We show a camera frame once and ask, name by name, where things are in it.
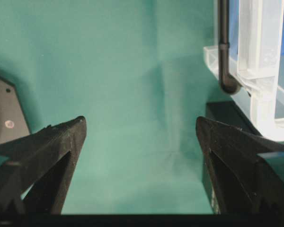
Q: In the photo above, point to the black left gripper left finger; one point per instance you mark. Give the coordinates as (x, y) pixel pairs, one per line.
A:
(38, 169)

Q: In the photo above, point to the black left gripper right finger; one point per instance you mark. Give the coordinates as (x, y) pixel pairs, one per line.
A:
(246, 172)

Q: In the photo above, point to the black box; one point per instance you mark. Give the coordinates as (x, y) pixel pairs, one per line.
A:
(229, 113)

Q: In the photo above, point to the clear plastic storage case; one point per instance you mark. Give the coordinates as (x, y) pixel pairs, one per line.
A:
(245, 58)

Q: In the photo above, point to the green table cloth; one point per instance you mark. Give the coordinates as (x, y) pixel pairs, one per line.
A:
(135, 70)

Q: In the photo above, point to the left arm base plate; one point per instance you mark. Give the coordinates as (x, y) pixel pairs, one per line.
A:
(13, 123)

